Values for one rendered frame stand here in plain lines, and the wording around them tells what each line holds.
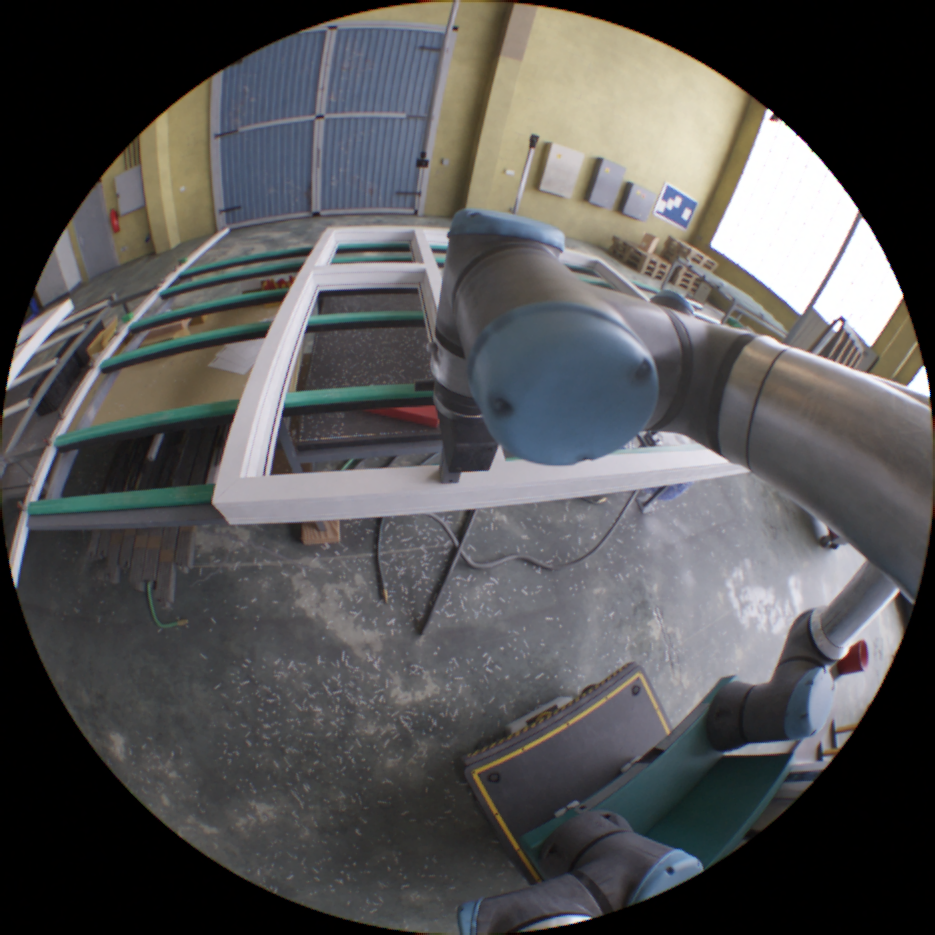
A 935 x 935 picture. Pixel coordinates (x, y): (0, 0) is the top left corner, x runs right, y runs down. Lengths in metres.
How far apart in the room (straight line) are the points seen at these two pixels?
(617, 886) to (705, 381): 0.60
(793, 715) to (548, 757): 0.69
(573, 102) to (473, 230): 7.56
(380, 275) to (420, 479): 0.83
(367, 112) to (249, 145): 2.09
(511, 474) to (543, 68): 7.46
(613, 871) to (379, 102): 7.28
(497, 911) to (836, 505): 0.56
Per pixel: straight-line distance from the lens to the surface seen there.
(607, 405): 0.16
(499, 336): 0.15
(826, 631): 0.90
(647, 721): 1.32
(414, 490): 0.47
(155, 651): 1.75
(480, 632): 1.38
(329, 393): 0.72
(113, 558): 1.58
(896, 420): 0.19
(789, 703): 0.82
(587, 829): 0.72
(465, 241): 0.26
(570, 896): 0.58
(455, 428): 0.34
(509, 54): 7.01
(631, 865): 0.61
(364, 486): 0.48
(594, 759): 1.21
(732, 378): 0.21
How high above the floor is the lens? 1.34
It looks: 53 degrees down
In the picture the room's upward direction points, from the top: 17 degrees clockwise
